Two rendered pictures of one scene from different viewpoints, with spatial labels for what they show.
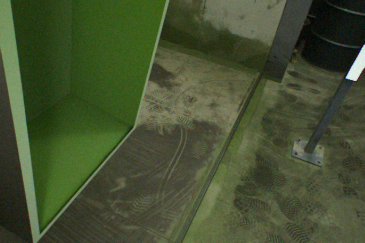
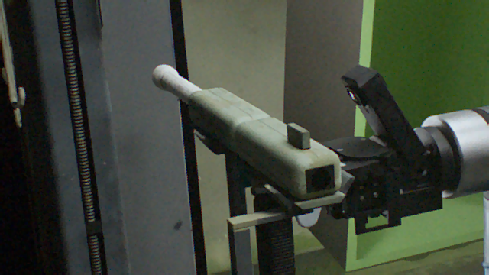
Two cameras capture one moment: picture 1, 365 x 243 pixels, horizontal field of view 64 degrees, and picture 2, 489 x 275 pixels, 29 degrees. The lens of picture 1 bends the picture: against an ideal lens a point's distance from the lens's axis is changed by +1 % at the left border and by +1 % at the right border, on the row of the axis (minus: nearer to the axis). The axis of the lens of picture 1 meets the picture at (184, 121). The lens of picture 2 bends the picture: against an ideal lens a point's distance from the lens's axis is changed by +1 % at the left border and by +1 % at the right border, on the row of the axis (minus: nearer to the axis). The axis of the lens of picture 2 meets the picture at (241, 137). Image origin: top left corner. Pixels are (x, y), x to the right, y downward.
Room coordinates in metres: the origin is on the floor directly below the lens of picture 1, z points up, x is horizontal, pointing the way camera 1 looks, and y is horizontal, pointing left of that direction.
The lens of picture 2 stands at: (-1.05, -1.04, 1.40)
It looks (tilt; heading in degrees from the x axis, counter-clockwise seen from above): 17 degrees down; 51
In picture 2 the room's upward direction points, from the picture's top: 5 degrees counter-clockwise
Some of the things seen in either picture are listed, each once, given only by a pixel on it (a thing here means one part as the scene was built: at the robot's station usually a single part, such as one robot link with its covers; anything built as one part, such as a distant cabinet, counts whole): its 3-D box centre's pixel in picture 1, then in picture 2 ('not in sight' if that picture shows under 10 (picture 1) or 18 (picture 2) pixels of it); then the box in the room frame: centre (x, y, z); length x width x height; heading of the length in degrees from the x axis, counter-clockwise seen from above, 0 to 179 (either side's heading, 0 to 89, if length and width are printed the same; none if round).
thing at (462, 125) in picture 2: not in sight; (451, 153); (-0.26, -0.42, 1.07); 0.10 x 0.05 x 0.09; 71
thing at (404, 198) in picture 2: not in sight; (383, 175); (-0.34, -0.40, 1.07); 0.12 x 0.08 x 0.09; 161
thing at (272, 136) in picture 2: not in sight; (231, 183); (-0.43, -0.24, 1.05); 0.49 x 0.05 x 0.23; 71
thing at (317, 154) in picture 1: (307, 151); not in sight; (1.43, -0.86, 0.01); 0.20 x 0.20 x 0.01; 71
